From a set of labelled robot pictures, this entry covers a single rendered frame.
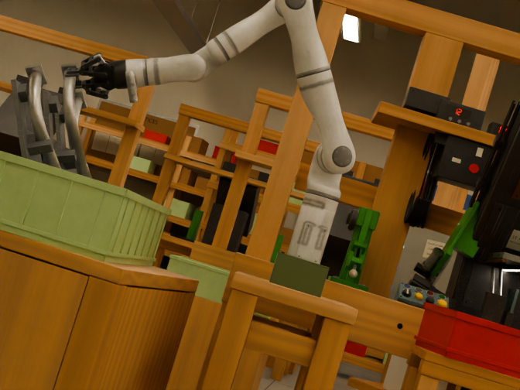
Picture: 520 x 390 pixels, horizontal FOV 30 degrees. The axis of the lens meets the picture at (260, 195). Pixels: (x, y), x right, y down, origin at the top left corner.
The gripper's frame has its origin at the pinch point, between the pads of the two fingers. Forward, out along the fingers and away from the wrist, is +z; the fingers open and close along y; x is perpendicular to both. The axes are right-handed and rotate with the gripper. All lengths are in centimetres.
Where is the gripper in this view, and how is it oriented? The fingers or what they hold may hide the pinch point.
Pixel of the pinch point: (73, 78)
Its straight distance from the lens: 255.6
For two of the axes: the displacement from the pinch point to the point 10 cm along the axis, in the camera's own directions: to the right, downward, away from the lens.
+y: -0.5, -7.4, -6.7
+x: 0.9, 6.6, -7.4
